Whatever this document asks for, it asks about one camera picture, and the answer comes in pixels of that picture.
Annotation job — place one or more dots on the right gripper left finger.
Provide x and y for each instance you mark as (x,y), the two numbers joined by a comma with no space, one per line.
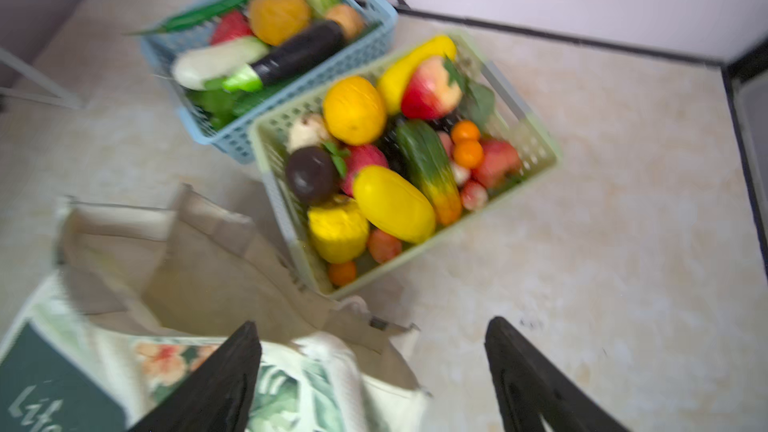
(191,383)

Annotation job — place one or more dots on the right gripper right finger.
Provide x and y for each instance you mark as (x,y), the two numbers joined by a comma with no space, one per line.
(532,393)

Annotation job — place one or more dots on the cream canvas grocery tote bag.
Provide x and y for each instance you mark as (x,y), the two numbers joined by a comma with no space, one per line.
(197,269)

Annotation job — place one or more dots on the red yellow apple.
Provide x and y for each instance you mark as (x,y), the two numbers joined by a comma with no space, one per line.
(435,89)

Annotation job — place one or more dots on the wrinkled yellow orange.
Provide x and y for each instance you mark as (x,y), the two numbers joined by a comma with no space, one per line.
(354,111)

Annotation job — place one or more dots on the yellow bell pepper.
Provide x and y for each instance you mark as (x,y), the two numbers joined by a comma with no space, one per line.
(338,229)

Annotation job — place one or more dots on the yellow lemon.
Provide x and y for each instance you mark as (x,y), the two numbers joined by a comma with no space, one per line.
(394,205)

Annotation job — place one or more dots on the red peach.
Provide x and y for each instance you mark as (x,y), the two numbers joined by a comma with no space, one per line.
(500,159)

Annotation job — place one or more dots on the small orange tangerine lower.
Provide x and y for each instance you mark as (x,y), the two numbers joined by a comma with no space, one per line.
(468,154)

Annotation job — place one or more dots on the small orange tangerine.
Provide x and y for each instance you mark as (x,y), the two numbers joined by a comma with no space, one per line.
(465,130)
(468,154)

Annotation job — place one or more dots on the dark purple mangosteen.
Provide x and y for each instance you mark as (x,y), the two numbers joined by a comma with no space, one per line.
(311,175)

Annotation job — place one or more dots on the blue plastic basket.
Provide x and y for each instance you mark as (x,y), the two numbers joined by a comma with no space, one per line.
(161,50)

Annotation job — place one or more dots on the green papaya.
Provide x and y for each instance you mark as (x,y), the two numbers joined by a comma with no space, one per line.
(430,169)

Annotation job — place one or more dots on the small orange tangerine upper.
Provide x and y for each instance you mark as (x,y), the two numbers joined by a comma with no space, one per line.
(465,130)

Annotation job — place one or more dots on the green plastic basket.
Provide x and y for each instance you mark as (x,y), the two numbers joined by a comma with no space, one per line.
(511,119)

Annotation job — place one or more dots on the cream pear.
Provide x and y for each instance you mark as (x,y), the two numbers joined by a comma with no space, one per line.
(308,130)

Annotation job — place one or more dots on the pink dragon fruit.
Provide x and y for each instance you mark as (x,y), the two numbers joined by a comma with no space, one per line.
(360,157)

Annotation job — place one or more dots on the green leafy vegetable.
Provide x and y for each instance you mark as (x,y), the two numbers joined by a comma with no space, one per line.
(220,108)

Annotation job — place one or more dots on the purple eggplant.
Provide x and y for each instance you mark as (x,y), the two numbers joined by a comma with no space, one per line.
(295,56)

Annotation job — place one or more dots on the white radish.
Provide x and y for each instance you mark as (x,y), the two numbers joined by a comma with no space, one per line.
(194,68)

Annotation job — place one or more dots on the yellow corn cob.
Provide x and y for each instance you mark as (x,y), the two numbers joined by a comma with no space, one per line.
(393,82)

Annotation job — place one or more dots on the red bell pepper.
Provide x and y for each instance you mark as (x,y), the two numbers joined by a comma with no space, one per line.
(232,26)

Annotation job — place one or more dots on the brown potato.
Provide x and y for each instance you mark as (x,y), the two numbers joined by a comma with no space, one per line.
(349,19)

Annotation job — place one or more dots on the long green chili pepper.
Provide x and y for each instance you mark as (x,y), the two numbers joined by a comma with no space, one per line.
(193,18)

